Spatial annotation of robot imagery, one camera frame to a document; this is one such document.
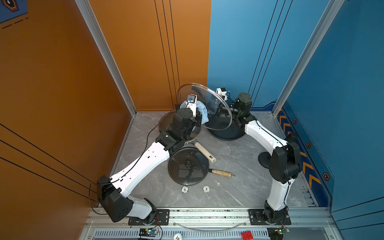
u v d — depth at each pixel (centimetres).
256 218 72
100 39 80
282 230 69
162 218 73
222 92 74
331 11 71
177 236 64
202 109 70
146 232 71
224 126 72
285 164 49
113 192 39
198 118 61
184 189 82
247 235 68
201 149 88
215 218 75
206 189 83
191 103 57
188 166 87
